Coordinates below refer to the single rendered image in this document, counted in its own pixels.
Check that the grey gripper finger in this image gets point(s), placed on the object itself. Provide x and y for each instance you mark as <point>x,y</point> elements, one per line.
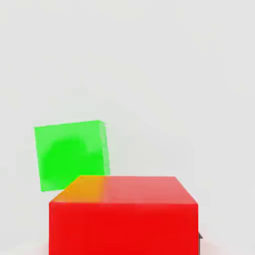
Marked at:
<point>200,242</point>

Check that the small red cube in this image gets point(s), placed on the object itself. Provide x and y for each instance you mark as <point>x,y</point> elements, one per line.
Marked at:
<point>123,225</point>

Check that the small green cube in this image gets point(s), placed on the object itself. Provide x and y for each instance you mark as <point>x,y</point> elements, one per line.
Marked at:
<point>67,153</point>

